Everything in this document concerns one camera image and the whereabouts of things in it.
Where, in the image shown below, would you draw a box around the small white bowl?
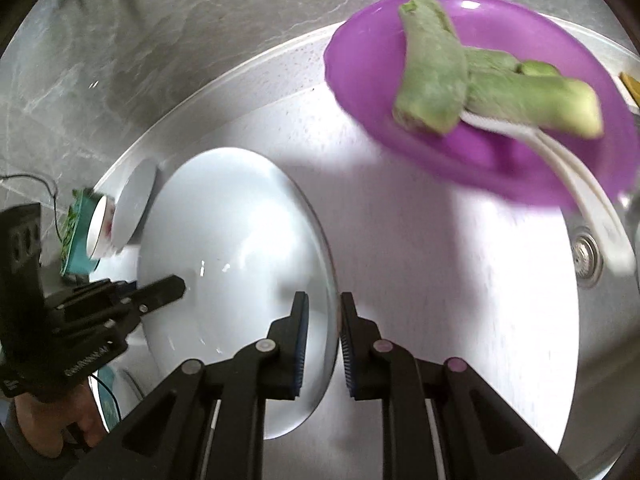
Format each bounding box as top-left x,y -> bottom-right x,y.
111,159 -> 158,248

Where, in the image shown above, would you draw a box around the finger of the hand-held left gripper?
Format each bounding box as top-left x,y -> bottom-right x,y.
122,274 -> 187,317

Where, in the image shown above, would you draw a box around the large teal floral plate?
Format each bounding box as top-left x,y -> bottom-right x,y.
92,365 -> 146,431

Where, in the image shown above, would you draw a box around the teal plastic basin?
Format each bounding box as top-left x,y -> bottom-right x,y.
59,189 -> 98,277

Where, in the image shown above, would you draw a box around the purple plastic basin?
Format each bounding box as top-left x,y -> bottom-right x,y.
324,0 -> 638,208

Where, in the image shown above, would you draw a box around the patterned white bowl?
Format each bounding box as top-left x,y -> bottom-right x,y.
86,195 -> 118,261

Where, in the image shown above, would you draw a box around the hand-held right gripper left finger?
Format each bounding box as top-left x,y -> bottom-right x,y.
65,291 -> 310,480

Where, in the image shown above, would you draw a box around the white plastic spoon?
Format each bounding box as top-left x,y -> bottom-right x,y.
457,110 -> 636,276

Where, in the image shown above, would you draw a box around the large white bowl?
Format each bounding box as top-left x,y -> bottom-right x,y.
136,147 -> 337,442

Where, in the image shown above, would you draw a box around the yellow sponge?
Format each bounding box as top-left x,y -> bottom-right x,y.
619,72 -> 640,111

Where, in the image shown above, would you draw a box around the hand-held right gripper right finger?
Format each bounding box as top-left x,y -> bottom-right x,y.
340,291 -> 586,480

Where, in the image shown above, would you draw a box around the person's left hand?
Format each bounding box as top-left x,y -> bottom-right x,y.
10,385 -> 108,461

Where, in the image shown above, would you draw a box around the leafy green vegetables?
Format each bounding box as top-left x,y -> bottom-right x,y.
60,210 -> 78,257

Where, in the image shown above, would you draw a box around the stainless steel sink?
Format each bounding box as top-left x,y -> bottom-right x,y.
550,195 -> 640,476

